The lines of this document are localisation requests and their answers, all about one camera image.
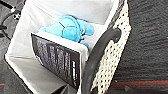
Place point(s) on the black box with grey print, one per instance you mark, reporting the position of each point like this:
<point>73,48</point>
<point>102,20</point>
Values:
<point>58,60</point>

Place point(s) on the light blue plush toy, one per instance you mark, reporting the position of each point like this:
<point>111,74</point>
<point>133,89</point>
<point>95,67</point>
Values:
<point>68,28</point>

